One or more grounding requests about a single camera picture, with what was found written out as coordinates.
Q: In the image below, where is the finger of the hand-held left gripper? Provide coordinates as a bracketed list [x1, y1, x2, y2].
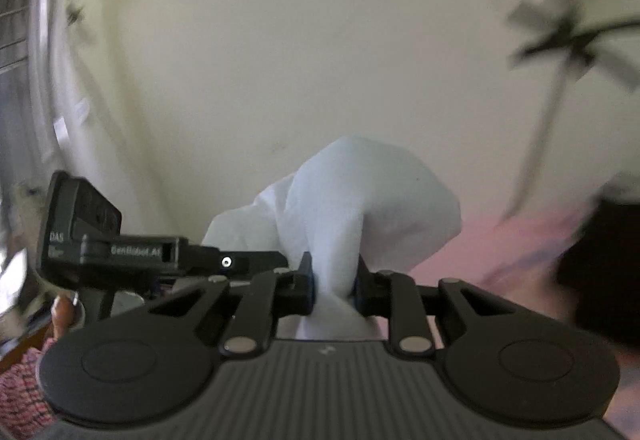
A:
[187, 245, 291, 279]

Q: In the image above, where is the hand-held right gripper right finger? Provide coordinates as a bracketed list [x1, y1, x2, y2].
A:
[352, 254, 507, 357]

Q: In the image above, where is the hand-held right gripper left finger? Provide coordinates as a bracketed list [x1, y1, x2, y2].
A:
[150, 252, 317, 357]

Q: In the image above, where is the white printed t-shirt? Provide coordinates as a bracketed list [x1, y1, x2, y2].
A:
[200, 135, 463, 342]

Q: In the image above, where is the person's left forearm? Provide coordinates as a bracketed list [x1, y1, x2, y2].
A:
[0, 334, 57, 440]

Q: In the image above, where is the person's left hand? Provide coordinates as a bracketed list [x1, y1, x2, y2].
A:
[51, 294, 84, 342]

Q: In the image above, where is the pink tree print bedsheet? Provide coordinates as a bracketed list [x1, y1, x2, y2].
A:
[410, 205, 640, 440]

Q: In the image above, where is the plain black cloth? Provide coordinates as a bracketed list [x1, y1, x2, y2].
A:
[556, 196, 640, 352]

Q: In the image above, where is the black tape strip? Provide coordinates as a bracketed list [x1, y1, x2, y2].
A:
[509, 19, 640, 70]
[506, 4, 640, 92]

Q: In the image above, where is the white frame with metal grille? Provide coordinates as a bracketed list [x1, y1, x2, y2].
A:
[0, 0, 107, 201]

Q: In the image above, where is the thin grey cable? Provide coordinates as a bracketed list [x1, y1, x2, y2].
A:
[502, 64, 567, 222]

